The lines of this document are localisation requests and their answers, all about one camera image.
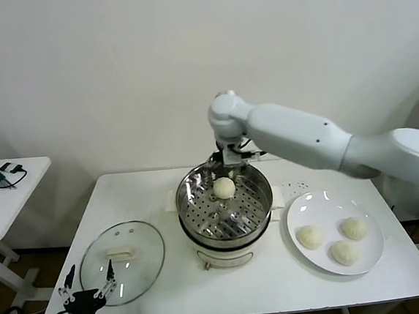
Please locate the white electric cooker pot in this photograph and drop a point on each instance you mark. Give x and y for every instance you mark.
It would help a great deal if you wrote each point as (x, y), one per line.
(225, 255)

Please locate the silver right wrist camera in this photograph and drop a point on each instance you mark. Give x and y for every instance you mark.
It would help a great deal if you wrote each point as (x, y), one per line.
(232, 156)

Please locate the white round plate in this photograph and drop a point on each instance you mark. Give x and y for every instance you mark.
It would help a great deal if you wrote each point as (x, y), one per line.
(309, 207)

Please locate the black silver usb stick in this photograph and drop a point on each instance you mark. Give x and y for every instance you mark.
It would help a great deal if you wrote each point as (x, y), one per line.
(5, 167)

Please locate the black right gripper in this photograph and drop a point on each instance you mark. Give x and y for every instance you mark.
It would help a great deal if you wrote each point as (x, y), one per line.
(218, 147)

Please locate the white side table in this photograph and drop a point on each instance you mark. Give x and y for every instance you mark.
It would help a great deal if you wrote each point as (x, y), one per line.
(22, 202)

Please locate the round glass pot lid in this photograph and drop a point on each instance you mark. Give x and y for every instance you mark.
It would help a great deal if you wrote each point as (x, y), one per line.
(143, 243)

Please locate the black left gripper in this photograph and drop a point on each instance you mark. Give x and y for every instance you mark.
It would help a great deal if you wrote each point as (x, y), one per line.
(83, 302)

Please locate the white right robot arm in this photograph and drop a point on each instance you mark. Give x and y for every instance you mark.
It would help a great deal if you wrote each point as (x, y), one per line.
(303, 134)

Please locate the white steamed baozi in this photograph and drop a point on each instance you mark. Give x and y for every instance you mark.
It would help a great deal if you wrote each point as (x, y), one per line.
(344, 252)
(354, 228)
(309, 237)
(223, 188)

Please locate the perforated steel steamer basket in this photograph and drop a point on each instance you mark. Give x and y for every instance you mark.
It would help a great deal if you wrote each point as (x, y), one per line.
(262, 196)

